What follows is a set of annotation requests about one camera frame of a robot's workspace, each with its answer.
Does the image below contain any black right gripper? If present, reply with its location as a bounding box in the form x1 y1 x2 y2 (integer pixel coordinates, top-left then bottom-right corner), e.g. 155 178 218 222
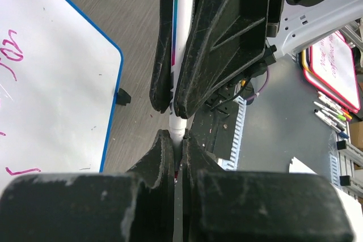
174 0 285 119

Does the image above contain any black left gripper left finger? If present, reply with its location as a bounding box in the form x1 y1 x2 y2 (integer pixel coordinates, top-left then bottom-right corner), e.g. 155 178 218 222
1 130 174 241

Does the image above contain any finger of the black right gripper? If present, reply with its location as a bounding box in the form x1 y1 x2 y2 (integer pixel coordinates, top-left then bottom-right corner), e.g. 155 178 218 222
149 0 173 113

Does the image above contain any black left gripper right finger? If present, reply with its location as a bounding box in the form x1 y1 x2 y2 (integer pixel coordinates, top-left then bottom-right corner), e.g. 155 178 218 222
182 132 354 241

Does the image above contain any white magenta marker pen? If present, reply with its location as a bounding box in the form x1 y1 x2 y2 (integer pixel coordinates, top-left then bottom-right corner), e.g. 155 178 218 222
169 0 195 178

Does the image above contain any blue framed whiteboard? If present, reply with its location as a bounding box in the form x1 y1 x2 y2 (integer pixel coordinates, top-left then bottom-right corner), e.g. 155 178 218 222
1 0 124 183

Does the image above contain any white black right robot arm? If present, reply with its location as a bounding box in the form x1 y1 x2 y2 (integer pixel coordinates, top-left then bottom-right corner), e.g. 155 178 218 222
150 0 362 119

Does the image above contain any red framed whiteboard stack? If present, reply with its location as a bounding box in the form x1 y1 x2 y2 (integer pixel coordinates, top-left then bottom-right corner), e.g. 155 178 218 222
301 31 361 113

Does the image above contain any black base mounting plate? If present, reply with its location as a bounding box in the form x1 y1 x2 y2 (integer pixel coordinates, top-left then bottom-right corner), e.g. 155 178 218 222
191 83 239 160

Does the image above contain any white printed paper sheet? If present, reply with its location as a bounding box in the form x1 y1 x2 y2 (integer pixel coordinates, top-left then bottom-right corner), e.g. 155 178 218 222
289 157 316 175

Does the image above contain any loose marker pens pile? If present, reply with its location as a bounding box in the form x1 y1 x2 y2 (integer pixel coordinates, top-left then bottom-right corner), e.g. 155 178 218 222
313 95 350 139

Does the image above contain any slotted cable duct rail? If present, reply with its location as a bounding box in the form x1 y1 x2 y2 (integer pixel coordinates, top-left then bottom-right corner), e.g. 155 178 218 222
217 96 247 171

